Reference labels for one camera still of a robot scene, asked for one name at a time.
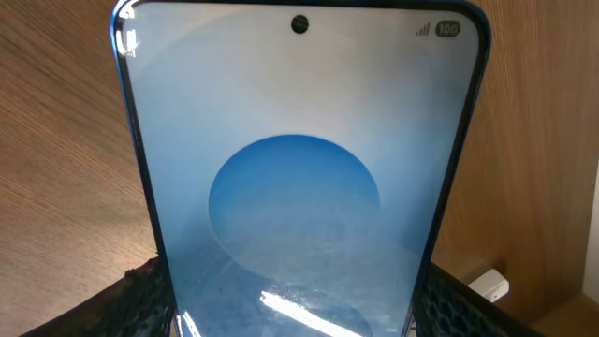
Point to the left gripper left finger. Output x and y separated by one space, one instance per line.
137 305

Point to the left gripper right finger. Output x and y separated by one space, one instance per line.
446 307

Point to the white USB wall charger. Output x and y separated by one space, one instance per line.
491 285

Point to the blue Galaxy smartphone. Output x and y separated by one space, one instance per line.
297 156

